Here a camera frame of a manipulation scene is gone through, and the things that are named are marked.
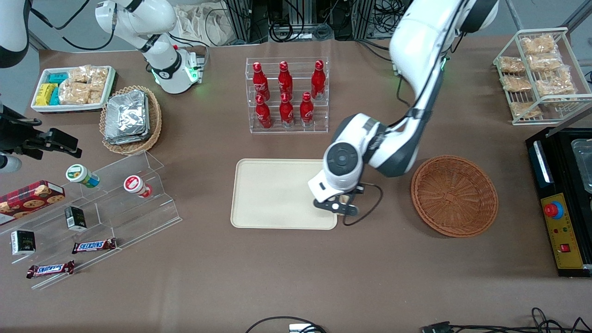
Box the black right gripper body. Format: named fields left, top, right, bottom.
left=0, top=105, right=45, bottom=160

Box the cream plastic tray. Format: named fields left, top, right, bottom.
left=230, top=159, right=338, bottom=230

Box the foil wrapped sandwich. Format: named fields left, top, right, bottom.
left=105, top=90, right=148, bottom=139
left=104, top=92, right=151, bottom=145

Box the light wicker basket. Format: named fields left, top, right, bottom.
left=99, top=86, right=162, bottom=155

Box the brown wicker basket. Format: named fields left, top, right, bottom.
left=411, top=155, right=499, bottom=238

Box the white plastic snack bin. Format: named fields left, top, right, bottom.
left=31, top=66, right=117, bottom=114

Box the green sunflower yogurt cup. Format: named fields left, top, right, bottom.
left=66, top=164, right=100, bottom=189

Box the yellow snack packet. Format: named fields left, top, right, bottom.
left=35, top=83, right=58, bottom=106

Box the red tartan cookie box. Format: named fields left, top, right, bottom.
left=0, top=180, right=66, bottom=226

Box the clear acrylic bottle rack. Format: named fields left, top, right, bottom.
left=245, top=56, right=330, bottom=135

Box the small black carton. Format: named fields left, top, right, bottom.
left=64, top=206, right=87, bottom=231
left=11, top=230, right=36, bottom=256

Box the red cola bottle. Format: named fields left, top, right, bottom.
left=299, top=92, right=315, bottom=126
left=255, top=95, right=272, bottom=129
left=279, top=92, right=295, bottom=128
left=278, top=61, right=293, bottom=99
left=311, top=60, right=326, bottom=100
left=252, top=62, right=270, bottom=101

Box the red lidded yogurt cup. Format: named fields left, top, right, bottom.
left=123, top=175, right=152, bottom=198

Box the clear acrylic stepped stand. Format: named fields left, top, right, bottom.
left=0, top=150, right=182, bottom=290

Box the Snickers chocolate bar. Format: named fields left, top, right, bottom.
left=26, top=261, right=75, bottom=279
left=72, top=238, right=117, bottom=254

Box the white cloth bag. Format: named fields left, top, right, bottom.
left=175, top=4, right=233, bottom=48

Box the clear fried snack bag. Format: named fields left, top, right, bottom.
left=536, top=69, right=577, bottom=99
left=510, top=102, right=542, bottom=118
left=499, top=56, right=526, bottom=74
left=501, top=75, right=533, bottom=93
left=529, top=53, right=564, bottom=71
left=521, top=34, right=557, bottom=55

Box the black appliance yellow panel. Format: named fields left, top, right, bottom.
left=525, top=126, right=592, bottom=278

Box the clear plastic container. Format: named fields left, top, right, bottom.
left=571, top=138, right=592, bottom=193

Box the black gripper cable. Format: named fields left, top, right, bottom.
left=343, top=183, right=384, bottom=227

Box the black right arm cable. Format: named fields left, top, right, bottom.
left=29, top=0, right=116, bottom=51

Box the black looped cable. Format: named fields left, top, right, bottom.
left=244, top=316, right=327, bottom=333

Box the black cable bundle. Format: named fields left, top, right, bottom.
left=267, top=14, right=334, bottom=43

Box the black tangled cable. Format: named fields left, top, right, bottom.
left=451, top=307, right=592, bottom=333

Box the white wire rack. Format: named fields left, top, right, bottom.
left=493, top=28, right=592, bottom=126

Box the aluminium frame strut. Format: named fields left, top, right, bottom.
left=556, top=104, right=592, bottom=136

